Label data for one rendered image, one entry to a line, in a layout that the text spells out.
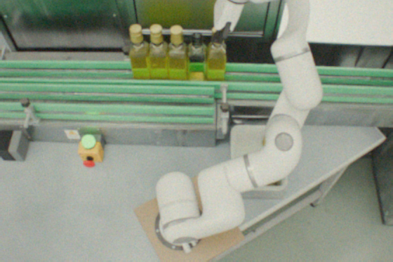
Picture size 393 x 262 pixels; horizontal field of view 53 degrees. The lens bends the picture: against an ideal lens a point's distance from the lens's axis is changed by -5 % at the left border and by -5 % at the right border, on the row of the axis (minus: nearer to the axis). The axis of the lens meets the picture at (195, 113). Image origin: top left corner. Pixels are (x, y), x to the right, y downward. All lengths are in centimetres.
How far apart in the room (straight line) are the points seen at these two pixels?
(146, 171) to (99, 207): 19
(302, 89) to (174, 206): 39
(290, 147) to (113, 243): 66
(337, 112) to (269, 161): 57
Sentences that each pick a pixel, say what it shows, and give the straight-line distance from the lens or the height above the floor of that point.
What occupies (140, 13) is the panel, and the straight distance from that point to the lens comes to 132.
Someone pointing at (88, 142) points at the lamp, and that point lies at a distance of 136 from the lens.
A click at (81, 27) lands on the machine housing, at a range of 146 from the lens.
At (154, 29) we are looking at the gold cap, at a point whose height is 116.
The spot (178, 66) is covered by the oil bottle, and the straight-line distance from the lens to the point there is 125.
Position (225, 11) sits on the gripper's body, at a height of 128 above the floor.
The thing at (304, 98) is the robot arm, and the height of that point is 127.
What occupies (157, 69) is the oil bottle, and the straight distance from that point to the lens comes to 128.
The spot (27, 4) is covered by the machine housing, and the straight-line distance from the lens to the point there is 144.
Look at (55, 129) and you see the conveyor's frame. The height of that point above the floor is 85.
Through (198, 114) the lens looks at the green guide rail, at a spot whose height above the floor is 93.
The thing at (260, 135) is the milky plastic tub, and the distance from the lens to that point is 141.
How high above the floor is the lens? 202
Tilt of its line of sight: 58 degrees down
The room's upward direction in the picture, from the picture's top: straight up
